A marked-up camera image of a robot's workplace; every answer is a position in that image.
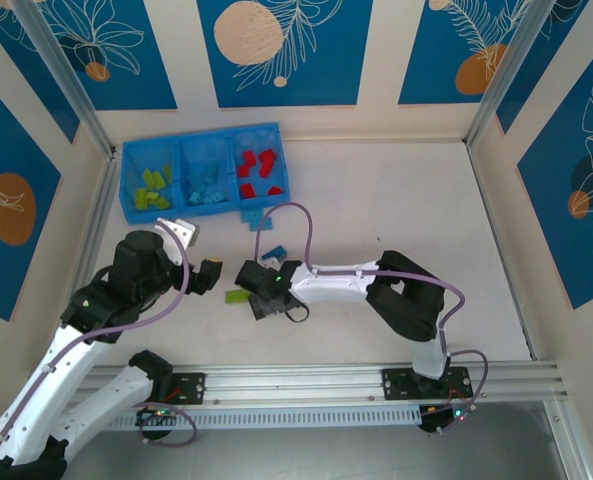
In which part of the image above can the blue three-compartment bin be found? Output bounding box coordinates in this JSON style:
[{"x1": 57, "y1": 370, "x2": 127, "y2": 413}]
[{"x1": 122, "y1": 122, "x2": 292, "y2": 225}]

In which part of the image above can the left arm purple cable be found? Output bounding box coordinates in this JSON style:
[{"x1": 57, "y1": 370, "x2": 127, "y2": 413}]
[{"x1": 0, "y1": 222, "x2": 198, "y2": 480}]

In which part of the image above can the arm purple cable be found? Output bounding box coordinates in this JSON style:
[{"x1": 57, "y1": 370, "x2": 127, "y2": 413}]
[
  {"x1": 0, "y1": 222, "x2": 198, "y2": 480},
  {"x1": 255, "y1": 202, "x2": 490, "y2": 436}
]

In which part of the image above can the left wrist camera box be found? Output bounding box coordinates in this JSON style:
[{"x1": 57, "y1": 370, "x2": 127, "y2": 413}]
[{"x1": 154, "y1": 217, "x2": 201, "y2": 266}]

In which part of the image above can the aluminium side rail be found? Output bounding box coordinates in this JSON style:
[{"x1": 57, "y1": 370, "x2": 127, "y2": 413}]
[
  {"x1": 70, "y1": 149, "x2": 122, "y2": 372},
  {"x1": 464, "y1": 142, "x2": 540, "y2": 362}
]

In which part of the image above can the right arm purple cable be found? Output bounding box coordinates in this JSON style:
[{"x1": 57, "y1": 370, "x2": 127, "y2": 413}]
[{"x1": 255, "y1": 202, "x2": 490, "y2": 436}]

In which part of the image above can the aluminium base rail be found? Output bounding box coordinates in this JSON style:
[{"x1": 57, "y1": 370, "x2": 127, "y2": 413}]
[{"x1": 70, "y1": 360, "x2": 572, "y2": 415}]

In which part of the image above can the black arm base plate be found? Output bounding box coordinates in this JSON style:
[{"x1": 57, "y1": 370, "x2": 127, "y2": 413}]
[
  {"x1": 163, "y1": 372, "x2": 207, "y2": 406},
  {"x1": 381, "y1": 367, "x2": 475, "y2": 401}
]

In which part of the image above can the white slotted cable duct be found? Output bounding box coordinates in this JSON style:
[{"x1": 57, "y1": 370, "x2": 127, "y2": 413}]
[{"x1": 108, "y1": 404, "x2": 425, "y2": 432}]

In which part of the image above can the blue floral wall panel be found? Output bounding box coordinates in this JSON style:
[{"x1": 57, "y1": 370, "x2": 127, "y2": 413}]
[
  {"x1": 517, "y1": 47, "x2": 593, "y2": 310},
  {"x1": 0, "y1": 69, "x2": 63, "y2": 322},
  {"x1": 495, "y1": 0, "x2": 593, "y2": 135},
  {"x1": 197, "y1": 0, "x2": 375, "y2": 108},
  {"x1": 39, "y1": 0, "x2": 178, "y2": 112},
  {"x1": 398, "y1": 0, "x2": 530, "y2": 106},
  {"x1": 0, "y1": 0, "x2": 81, "y2": 145}
]

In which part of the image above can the aluminium corner post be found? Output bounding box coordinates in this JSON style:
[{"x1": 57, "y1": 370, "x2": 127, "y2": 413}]
[
  {"x1": 464, "y1": 0, "x2": 567, "y2": 151},
  {"x1": 11, "y1": 0, "x2": 116, "y2": 157}
]

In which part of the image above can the aluminium frame leg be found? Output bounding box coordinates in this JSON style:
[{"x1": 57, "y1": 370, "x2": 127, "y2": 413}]
[{"x1": 544, "y1": 400, "x2": 593, "y2": 480}]

